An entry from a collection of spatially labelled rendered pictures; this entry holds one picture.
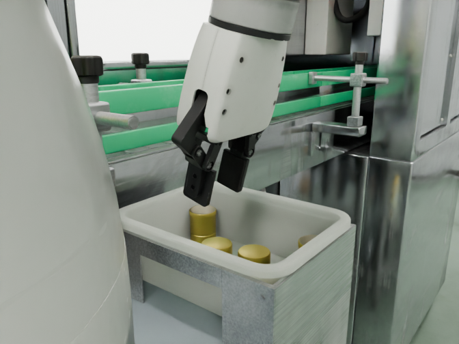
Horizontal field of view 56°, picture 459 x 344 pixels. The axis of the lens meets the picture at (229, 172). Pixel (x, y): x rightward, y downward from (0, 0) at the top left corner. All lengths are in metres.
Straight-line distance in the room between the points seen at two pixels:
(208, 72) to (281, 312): 0.21
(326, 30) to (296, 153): 0.50
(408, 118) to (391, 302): 0.50
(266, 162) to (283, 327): 0.48
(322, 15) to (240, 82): 0.98
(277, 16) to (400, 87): 0.78
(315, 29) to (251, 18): 0.98
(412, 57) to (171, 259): 0.83
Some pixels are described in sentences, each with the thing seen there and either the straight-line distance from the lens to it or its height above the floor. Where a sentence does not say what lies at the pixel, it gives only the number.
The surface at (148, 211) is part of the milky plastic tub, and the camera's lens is 0.52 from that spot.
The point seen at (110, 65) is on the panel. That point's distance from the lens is 0.78.
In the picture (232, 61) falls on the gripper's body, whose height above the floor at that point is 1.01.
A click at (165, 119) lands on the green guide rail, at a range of 0.64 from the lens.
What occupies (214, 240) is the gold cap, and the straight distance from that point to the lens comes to 0.48.
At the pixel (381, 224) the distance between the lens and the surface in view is 1.21.
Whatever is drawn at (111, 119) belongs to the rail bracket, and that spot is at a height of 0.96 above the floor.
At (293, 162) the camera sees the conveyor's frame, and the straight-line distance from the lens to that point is 0.93.
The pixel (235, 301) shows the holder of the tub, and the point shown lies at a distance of 0.40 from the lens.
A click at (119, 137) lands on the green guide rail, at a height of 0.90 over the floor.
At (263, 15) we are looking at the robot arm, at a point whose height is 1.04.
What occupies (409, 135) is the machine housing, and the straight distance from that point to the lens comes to 1.13.
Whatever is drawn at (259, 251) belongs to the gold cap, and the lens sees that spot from 0.46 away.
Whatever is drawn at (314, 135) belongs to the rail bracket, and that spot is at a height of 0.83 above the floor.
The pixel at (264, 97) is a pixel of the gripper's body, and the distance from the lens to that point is 0.42.
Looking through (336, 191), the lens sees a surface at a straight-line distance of 1.23.
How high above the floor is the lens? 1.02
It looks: 16 degrees down
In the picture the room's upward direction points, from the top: straight up
